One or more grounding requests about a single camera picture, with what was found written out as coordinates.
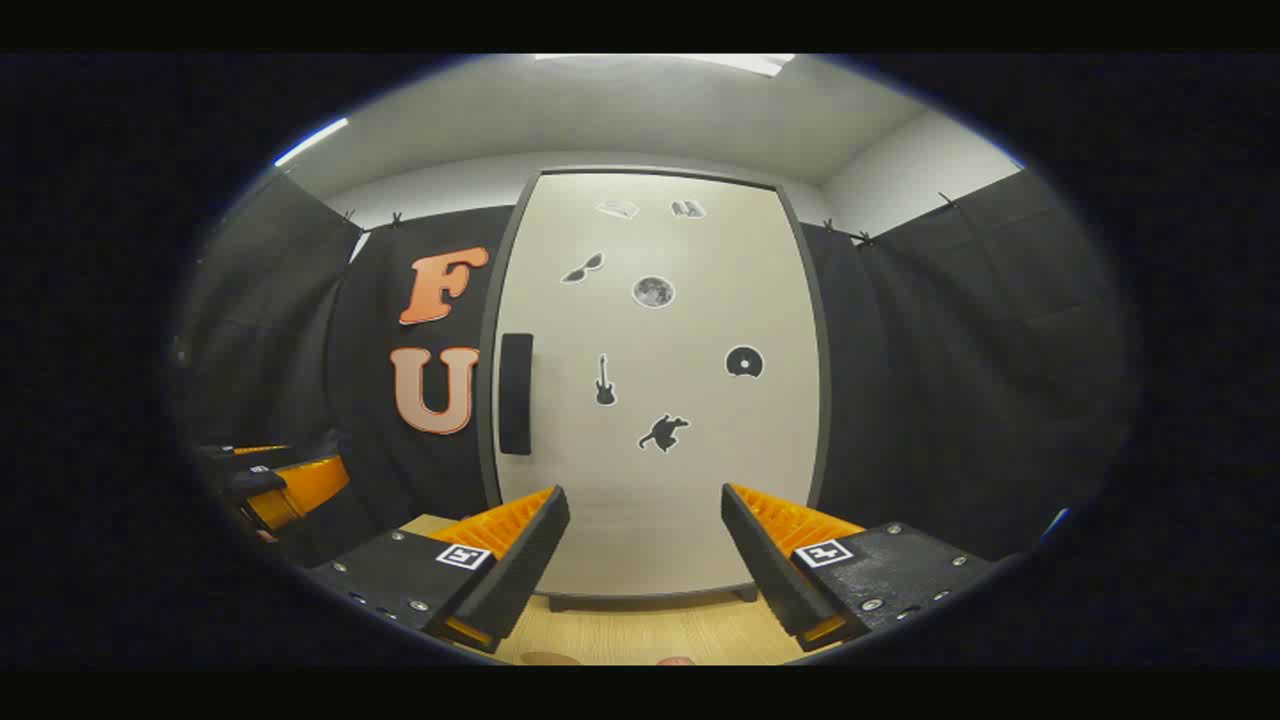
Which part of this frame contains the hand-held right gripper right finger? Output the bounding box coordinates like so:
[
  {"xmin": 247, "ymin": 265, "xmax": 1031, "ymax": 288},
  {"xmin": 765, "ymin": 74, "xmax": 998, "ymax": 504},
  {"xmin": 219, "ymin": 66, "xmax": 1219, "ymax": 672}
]
[{"xmin": 720, "ymin": 483, "xmax": 996, "ymax": 653}]

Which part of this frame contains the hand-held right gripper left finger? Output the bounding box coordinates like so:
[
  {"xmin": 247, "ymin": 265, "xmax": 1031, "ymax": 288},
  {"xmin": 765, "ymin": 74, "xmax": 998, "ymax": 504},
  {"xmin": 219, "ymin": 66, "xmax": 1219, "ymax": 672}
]
[{"xmin": 305, "ymin": 485, "xmax": 571, "ymax": 656}]

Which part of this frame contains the grey cabinet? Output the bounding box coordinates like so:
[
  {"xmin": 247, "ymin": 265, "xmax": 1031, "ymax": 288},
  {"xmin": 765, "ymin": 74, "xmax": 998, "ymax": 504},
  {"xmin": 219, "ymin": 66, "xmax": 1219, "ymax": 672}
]
[{"xmin": 476, "ymin": 165, "xmax": 833, "ymax": 613}]

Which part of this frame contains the black cabinet door handle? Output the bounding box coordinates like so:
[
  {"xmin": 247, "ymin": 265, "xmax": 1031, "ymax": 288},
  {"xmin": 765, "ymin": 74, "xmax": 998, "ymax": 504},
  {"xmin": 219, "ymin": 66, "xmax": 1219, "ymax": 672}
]
[{"xmin": 498, "ymin": 333, "xmax": 535, "ymax": 457}]

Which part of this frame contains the black backdrop cloth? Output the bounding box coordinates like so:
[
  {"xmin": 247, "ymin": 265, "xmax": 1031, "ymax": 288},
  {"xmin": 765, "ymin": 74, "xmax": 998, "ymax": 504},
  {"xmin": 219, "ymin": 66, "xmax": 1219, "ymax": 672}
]
[{"xmin": 170, "ymin": 165, "xmax": 1136, "ymax": 591}]

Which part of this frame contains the ceiling light strip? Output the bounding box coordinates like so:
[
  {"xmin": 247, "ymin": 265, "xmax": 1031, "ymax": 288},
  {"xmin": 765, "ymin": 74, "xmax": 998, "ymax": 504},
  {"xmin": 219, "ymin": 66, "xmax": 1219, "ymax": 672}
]
[{"xmin": 272, "ymin": 117, "xmax": 351, "ymax": 168}]

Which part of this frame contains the ceiling light panel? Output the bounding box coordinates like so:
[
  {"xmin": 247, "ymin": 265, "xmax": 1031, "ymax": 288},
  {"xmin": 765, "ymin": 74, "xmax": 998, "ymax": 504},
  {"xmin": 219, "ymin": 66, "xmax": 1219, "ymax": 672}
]
[{"xmin": 533, "ymin": 54, "xmax": 796, "ymax": 78}]

